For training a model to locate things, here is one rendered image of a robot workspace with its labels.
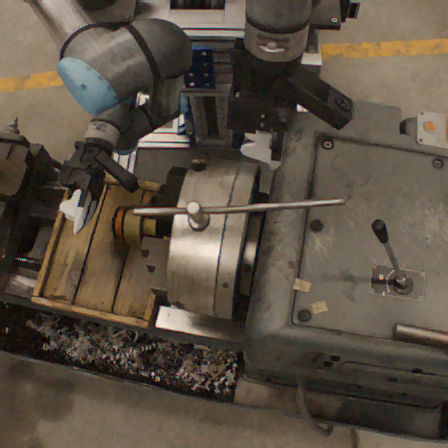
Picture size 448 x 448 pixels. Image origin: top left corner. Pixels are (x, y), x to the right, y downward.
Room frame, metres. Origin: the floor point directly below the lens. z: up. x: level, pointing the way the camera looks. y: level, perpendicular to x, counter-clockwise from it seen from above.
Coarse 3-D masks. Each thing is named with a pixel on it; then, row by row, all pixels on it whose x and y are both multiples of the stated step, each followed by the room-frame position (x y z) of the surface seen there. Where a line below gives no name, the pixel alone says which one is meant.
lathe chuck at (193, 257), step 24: (216, 168) 0.46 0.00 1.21; (192, 192) 0.40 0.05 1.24; (216, 192) 0.40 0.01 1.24; (216, 216) 0.35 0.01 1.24; (192, 240) 0.32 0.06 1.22; (216, 240) 0.31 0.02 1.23; (168, 264) 0.29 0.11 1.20; (192, 264) 0.28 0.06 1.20; (216, 264) 0.27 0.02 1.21; (168, 288) 0.25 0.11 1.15; (192, 288) 0.25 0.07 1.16; (192, 312) 0.23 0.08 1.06
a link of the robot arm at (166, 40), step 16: (144, 32) 0.63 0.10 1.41; (160, 32) 0.63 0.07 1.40; (176, 32) 0.65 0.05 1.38; (160, 48) 0.61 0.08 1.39; (176, 48) 0.62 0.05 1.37; (160, 64) 0.59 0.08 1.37; (176, 64) 0.61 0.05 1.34; (160, 80) 0.59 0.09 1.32; (176, 80) 0.66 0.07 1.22; (160, 96) 0.69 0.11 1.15; (176, 96) 0.70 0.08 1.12; (144, 112) 0.74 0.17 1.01; (160, 112) 0.72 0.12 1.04; (176, 112) 0.75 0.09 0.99
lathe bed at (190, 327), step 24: (48, 192) 0.64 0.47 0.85; (48, 216) 0.56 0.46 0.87; (24, 240) 0.55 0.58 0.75; (48, 240) 0.50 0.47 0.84; (24, 264) 0.44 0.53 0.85; (24, 288) 0.37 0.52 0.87; (72, 312) 0.34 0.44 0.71; (240, 312) 0.26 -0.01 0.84; (168, 336) 0.25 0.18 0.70; (192, 336) 0.24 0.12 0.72; (216, 336) 0.21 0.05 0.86; (240, 336) 0.20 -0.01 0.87
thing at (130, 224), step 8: (120, 208) 0.45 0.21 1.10; (128, 208) 0.44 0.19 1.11; (136, 208) 0.44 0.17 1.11; (120, 216) 0.43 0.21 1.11; (128, 216) 0.42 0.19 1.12; (136, 216) 0.42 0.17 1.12; (144, 216) 0.42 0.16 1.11; (112, 224) 0.41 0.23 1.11; (120, 224) 0.41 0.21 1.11; (128, 224) 0.41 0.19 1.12; (136, 224) 0.40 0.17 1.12; (144, 224) 0.40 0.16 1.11; (152, 224) 0.40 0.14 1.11; (160, 224) 0.42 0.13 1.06; (112, 232) 0.40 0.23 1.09; (120, 232) 0.40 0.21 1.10; (128, 232) 0.39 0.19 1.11; (136, 232) 0.39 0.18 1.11; (144, 232) 0.39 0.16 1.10; (152, 232) 0.39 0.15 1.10; (160, 232) 0.40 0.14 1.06; (120, 240) 0.39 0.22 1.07; (128, 240) 0.38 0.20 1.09; (136, 240) 0.38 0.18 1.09
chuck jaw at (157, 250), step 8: (144, 240) 0.37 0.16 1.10; (152, 240) 0.37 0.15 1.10; (160, 240) 0.37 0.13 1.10; (168, 240) 0.37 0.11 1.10; (144, 248) 0.36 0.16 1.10; (152, 248) 0.35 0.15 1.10; (160, 248) 0.35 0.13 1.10; (168, 248) 0.35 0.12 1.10; (152, 256) 0.34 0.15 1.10; (160, 256) 0.33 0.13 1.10; (152, 264) 0.32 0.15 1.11; (160, 264) 0.32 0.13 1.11; (160, 272) 0.30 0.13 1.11; (152, 280) 0.29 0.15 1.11; (160, 280) 0.28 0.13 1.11; (152, 288) 0.27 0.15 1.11; (160, 288) 0.27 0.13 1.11; (176, 304) 0.24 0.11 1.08
